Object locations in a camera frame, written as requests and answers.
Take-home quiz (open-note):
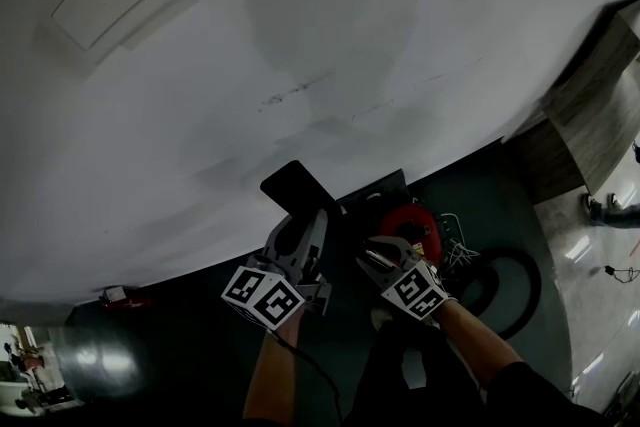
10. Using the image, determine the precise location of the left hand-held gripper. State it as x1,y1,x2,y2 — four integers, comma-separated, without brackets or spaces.
220,209,334,331

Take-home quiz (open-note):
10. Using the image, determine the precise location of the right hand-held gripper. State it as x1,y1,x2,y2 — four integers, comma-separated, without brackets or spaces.
355,235,459,321

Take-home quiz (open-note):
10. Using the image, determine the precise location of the silver metal rod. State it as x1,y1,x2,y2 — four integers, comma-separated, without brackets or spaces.
363,248,394,269

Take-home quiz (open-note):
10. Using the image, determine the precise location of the person's right forearm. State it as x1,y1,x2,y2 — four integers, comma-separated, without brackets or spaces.
434,299,526,389

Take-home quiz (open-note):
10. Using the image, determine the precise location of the person's left forearm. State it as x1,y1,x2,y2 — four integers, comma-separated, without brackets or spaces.
242,314,304,421

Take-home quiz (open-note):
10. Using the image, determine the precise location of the red vacuum cleaner body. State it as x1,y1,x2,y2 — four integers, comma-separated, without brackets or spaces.
377,202,444,271

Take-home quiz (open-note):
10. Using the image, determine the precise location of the person's left shoe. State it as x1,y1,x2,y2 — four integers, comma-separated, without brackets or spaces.
370,306,396,331

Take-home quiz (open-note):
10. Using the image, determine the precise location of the person's black clothing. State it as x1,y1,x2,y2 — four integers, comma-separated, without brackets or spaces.
242,324,606,427

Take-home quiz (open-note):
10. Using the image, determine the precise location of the red fire extinguisher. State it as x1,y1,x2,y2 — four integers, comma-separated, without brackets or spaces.
98,285,154,311

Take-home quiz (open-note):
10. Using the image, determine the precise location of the grey shelf cabinet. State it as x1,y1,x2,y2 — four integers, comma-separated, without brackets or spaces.
502,99,640,206

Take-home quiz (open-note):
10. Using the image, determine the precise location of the grey wooden cubby shelf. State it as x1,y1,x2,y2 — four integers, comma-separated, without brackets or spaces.
542,0,640,116

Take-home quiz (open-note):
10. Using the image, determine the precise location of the cluttered workbench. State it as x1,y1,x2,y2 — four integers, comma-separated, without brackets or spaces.
0,322,76,416

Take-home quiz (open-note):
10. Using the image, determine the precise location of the white cable bundle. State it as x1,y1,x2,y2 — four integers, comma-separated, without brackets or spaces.
437,212,481,271

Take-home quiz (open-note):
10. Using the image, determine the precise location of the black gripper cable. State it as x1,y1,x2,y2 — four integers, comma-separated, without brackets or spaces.
269,332,344,427

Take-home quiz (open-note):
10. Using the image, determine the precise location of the black round ring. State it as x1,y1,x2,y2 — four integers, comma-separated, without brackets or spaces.
449,247,544,341

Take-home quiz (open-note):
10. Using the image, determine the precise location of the black floor cable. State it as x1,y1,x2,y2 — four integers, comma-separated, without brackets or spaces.
602,264,640,286

